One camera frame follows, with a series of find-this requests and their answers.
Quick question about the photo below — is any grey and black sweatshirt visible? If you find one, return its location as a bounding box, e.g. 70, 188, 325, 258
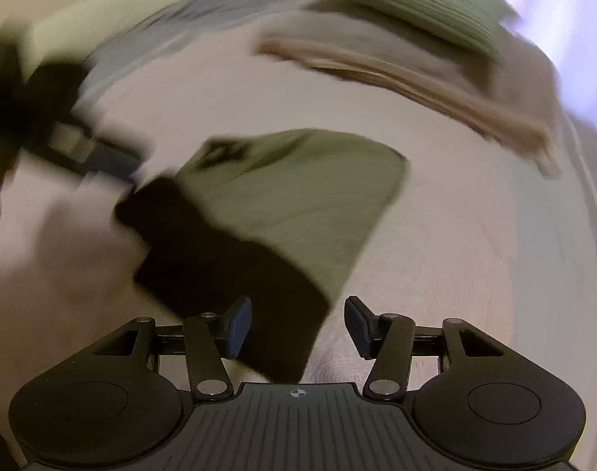
114, 129, 408, 383

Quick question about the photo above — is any pink and grey bedspread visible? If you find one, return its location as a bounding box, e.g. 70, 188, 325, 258
0, 0, 597, 469

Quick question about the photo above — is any folded beige blanket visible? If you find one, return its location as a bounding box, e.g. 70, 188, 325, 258
258, 9, 560, 177

